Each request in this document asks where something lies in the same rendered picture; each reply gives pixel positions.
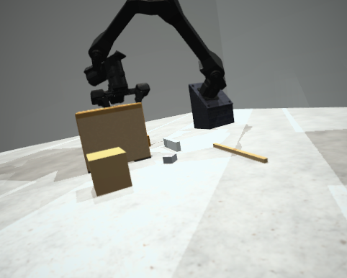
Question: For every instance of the wooden stick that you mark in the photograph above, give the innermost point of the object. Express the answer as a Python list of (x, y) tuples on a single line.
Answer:
[(241, 153)]

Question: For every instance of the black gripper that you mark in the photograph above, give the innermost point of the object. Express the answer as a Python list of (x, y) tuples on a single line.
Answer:
[(118, 88)]

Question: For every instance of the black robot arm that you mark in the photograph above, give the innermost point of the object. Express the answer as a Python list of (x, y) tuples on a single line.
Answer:
[(171, 12)]

